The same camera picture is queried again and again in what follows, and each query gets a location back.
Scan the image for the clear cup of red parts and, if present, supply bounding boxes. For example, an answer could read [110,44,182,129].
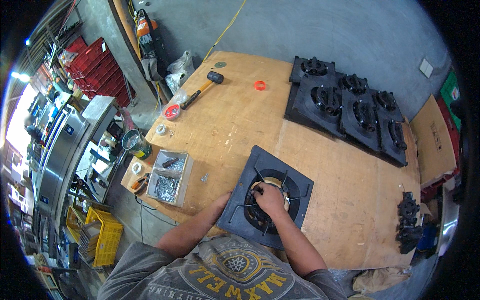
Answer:
[161,103,182,121]

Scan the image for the white wall socket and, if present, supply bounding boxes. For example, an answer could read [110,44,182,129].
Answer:
[419,58,435,79]

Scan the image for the black cast burner ring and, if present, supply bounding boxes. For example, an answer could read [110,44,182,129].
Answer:
[244,176,301,236]

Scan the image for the orange handled pliers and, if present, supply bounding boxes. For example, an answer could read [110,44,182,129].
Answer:
[131,172,151,196]

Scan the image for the black mallet with orange handle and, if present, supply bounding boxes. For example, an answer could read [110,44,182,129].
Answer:
[181,71,225,111]

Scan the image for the clear plastic bags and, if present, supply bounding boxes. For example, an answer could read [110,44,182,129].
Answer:
[164,50,196,95]

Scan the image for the grey box of screws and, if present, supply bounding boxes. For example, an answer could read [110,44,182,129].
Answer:
[146,149,195,208]

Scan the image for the stack of red crates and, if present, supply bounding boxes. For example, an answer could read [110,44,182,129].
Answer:
[63,36,136,108]

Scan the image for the yellow cable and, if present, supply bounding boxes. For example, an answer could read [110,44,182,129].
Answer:
[202,0,248,64]

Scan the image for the person's right hand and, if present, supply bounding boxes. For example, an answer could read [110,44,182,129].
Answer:
[250,182,290,220]

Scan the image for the person's left hand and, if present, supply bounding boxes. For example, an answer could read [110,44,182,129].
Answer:
[214,191,234,215]

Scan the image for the group of black stove plates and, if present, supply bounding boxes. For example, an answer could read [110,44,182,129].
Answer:
[284,55,409,168]

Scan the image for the stainless steel appliance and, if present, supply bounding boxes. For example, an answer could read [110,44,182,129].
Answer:
[31,95,118,223]

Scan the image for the green plastic crate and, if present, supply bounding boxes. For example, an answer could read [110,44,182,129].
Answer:
[440,70,463,131]

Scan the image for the pile of black burner parts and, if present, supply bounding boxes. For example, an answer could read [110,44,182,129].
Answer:
[396,191,425,256]

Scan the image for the orange and black hanging bag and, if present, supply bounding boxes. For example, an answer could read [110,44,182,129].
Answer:
[134,9,168,82]

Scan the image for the metal tin can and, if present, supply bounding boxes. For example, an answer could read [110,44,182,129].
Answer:
[122,129,154,161]

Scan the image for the brown cardboard sheet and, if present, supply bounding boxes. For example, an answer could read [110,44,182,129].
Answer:
[409,94,458,187]

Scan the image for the person's body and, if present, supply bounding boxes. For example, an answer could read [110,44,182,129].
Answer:
[97,233,349,300]

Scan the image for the black cable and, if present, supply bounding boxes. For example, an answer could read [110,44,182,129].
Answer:
[134,195,178,245]

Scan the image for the crumpled brown paper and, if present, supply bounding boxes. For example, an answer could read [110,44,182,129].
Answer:
[352,266,412,296]

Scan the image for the black square stove plate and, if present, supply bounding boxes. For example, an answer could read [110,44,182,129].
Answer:
[216,145,315,251]

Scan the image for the small yellow plastic crate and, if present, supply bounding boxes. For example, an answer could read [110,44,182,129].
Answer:
[66,205,88,241]

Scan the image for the large yellow plastic crate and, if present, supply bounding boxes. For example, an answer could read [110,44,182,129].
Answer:
[78,207,125,268]

